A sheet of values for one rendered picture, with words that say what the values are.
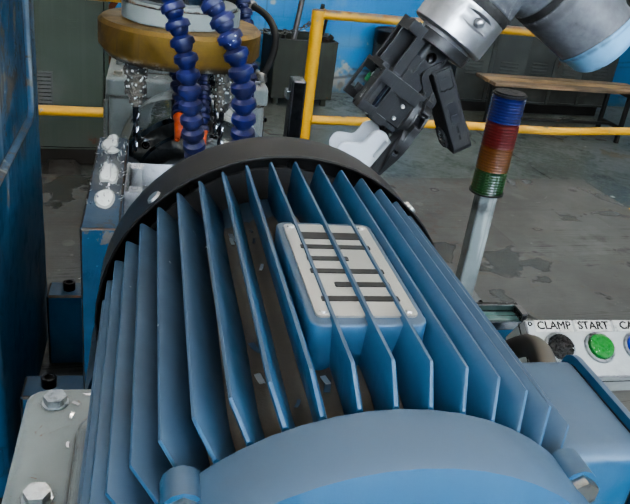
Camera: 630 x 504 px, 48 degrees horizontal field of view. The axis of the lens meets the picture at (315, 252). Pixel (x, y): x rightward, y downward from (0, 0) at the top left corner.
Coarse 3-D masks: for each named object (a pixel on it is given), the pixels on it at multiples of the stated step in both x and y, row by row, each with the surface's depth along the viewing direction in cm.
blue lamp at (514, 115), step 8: (496, 96) 124; (496, 104) 124; (504, 104) 123; (512, 104) 123; (520, 104) 123; (488, 112) 126; (496, 112) 124; (504, 112) 123; (512, 112) 123; (520, 112) 124; (496, 120) 125; (504, 120) 124; (512, 120) 124; (520, 120) 125
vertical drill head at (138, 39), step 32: (128, 0) 76; (160, 0) 75; (192, 0) 75; (128, 32) 73; (160, 32) 73; (192, 32) 75; (256, 32) 80; (128, 64) 76; (160, 64) 74; (224, 64) 76; (224, 96) 80
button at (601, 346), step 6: (594, 336) 80; (600, 336) 80; (606, 336) 80; (588, 342) 80; (594, 342) 80; (600, 342) 80; (606, 342) 80; (612, 342) 80; (594, 348) 79; (600, 348) 79; (606, 348) 80; (612, 348) 80; (594, 354) 79; (600, 354) 79; (606, 354) 79; (612, 354) 79
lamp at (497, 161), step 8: (480, 152) 129; (488, 152) 127; (496, 152) 127; (504, 152) 127; (512, 152) 128; (480, 160) 129; (488, 160) 128; (496, 160) 127; (504, 160) 127; (480, 168) 129; (488, 168) 128; (496, 168) 128; (504, 168) 128
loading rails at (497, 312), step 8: (480, 304) 115; (488, 304) 115; (496, 304) 115; (504, 304) 116; (512, 304) 116; (488, 312) 115; (496, 312) 115; (504, 312) 115; (512, 312) 116; (520, 312) 114; (496, 320) 113; (504, 320) 113; (512, 320) 113; (520, 320) 114; (496, 328) 113; (504, 328) 114; (512, 328) 114; (504, 336) 114
